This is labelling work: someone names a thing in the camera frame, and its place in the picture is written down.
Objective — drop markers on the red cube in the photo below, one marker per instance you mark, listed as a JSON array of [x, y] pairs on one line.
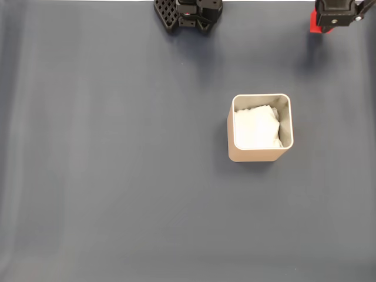
[[313, 26]]

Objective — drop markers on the dark blue-grey mat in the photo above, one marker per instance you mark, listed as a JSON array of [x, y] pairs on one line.
[[88, 147]]

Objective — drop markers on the beige metal box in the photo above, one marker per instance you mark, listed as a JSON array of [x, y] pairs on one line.
[[252, 154]]

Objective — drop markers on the white crumpled cloth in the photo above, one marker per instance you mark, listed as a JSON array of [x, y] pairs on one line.
[[255, 126]]

